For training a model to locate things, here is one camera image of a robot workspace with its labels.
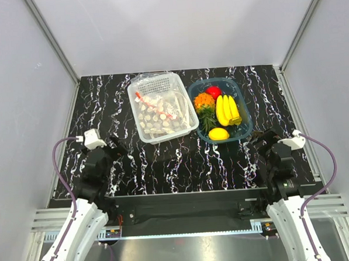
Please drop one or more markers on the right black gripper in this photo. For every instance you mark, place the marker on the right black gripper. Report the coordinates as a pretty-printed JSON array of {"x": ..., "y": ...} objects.
[{"x": 269, "y": 136}]

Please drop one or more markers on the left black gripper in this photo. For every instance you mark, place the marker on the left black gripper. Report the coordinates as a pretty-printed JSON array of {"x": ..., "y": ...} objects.
[{"x": 118, "y": 153}]

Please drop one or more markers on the yellow toy lemon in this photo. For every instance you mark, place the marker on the yellow toy lemon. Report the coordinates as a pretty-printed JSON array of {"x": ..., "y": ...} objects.
[{"x": 217, "y": 134}]

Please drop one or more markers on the clear dotted zip bag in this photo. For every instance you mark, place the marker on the clear dotted zip bag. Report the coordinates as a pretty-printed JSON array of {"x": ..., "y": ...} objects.
[{"x": 154, "y": 125}]

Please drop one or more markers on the orange toy pineapple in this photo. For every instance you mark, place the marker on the orange toy pineapple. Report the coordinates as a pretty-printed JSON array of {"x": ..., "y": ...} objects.
[{"x": 204, "y": 105}]

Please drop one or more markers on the red toy apple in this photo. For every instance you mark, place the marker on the red toy apple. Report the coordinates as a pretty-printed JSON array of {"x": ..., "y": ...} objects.
[{"x": 214, "y": 91}]

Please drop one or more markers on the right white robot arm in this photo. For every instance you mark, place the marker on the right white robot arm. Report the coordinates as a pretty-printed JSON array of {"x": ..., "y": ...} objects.
[{"x": 283, "y": 201}]

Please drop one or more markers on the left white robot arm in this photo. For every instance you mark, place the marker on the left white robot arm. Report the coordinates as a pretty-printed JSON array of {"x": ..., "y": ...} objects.
[{"x": 91, "y": 209}]

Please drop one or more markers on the orange zipper clear bag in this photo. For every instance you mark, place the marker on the orange zipper clear bag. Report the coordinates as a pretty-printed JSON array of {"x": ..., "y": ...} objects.
[{"x": 156, "y": 91}]

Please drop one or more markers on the yellow toy banana bunch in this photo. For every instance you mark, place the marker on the yellow toy banana bunch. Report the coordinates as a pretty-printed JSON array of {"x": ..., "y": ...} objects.
[{"x": 227, "y": 112}]

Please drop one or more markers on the teal transparent plastic tub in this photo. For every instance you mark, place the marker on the teal transparent plastic tub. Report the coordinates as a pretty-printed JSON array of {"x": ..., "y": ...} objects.
[{"x": 230, "y": 88}]

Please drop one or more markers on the white perforated plastic basket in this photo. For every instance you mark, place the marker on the white perforated plastic basket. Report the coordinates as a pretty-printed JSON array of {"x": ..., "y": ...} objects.
[{"x": 176, "y": 135}]

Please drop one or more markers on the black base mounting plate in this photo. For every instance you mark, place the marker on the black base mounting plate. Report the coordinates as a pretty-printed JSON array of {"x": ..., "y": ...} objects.
[{"x": 187, "y": 213}]

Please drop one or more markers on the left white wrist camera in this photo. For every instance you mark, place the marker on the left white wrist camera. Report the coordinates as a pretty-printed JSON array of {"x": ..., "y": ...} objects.
[{"x": 92, "y": 138}]

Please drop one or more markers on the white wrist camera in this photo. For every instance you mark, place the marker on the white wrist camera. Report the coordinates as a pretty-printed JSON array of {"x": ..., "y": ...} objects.
[
  {"x": 296, "y": 142},
  {"x": 92, "y": 138}
]

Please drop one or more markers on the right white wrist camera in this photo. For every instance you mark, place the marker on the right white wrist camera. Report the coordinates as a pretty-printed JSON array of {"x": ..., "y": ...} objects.
[{"x": 296, "y": 142}]

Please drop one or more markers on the right aluminium frame post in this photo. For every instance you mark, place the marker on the right aluminium frame post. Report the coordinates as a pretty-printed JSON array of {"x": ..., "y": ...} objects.
[{"x": 313, "y": 4}]

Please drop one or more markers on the aluminium frame post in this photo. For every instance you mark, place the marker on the aluminium frame post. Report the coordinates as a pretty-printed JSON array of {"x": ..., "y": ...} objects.
[
  {"x": 313, "y": 4},
  {"x": 46, "y": 30}
]

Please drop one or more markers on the left aluminium frame post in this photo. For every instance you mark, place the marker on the left aluminium frame post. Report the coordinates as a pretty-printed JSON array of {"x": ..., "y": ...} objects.
[{"x": 46, "y": 30}]

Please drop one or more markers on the aluminium front rail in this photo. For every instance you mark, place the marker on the aluminium front rail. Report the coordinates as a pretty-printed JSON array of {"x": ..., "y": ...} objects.
[{"x": 50, "y": 221}]

